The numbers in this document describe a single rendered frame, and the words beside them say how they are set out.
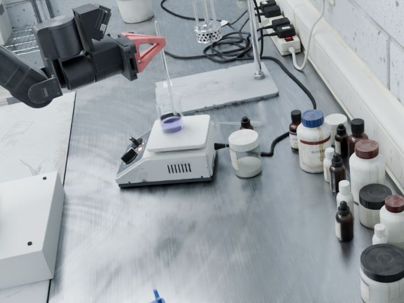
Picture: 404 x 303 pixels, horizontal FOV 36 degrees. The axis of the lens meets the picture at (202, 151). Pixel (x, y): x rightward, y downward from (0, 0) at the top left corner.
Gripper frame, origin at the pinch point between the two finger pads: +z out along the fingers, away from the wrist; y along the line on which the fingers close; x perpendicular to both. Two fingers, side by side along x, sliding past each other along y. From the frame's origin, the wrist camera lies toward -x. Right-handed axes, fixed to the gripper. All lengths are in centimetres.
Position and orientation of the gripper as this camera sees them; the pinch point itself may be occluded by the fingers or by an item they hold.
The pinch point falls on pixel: (160, 41)
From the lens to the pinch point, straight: 117.6
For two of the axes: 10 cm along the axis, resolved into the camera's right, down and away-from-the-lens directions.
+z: 8.6, -3.8, 3.4
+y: -4.9, -3.9, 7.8
